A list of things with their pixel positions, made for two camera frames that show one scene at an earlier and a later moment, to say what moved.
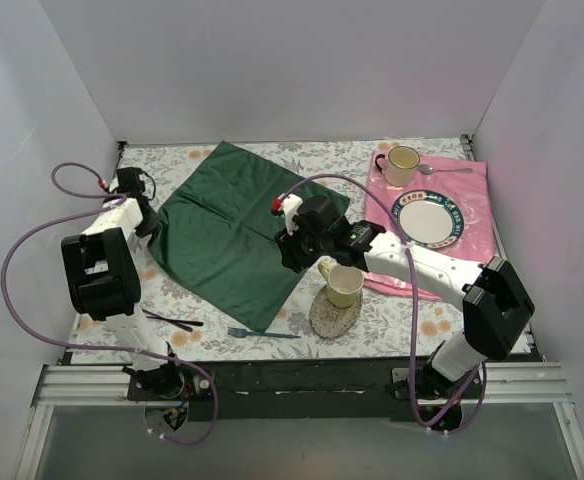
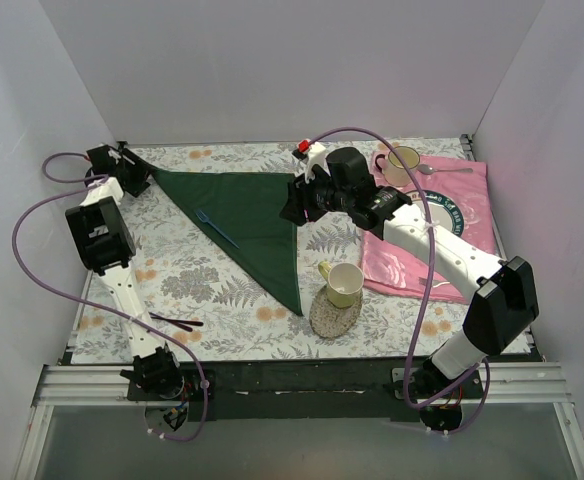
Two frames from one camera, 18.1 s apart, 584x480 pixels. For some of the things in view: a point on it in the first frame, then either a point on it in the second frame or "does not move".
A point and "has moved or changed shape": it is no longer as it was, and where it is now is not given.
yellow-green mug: [344, 283] does not move
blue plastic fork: [240, 333] to [205, 219]
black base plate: [301, 391] does not move
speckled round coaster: [329, 321] does not move
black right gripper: [292, 245] to [297, 201]
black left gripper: [149, 222] to [135, 173]
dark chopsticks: [189, 323] does not move
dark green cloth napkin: [217, 233] has moved or changed shape
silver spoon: [427, 169] does not move
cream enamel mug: [400, 166] does not move
